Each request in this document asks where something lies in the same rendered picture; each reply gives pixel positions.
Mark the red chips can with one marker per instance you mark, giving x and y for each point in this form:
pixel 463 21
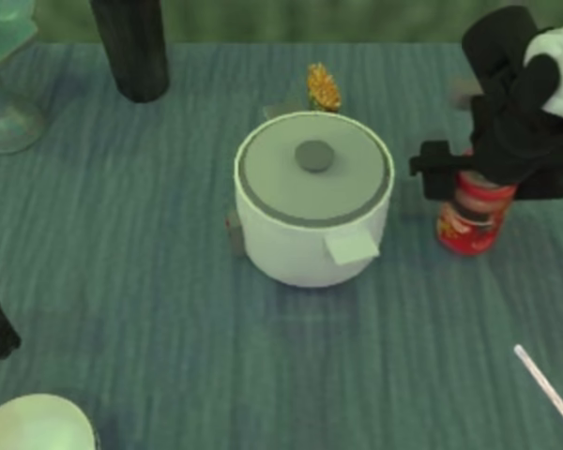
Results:
pixel 471 220

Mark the yellow corn cob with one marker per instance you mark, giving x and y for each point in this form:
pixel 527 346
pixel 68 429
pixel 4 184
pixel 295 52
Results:
pixel 324 90

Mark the white thin stick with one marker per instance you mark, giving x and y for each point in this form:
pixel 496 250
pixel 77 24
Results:
pixel 549 389

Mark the dark cylindrical bottle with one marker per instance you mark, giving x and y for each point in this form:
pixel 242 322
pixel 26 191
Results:
pixel 132 47

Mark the pale green bowl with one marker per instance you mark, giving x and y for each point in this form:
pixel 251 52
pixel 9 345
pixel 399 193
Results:
pixel 35 424

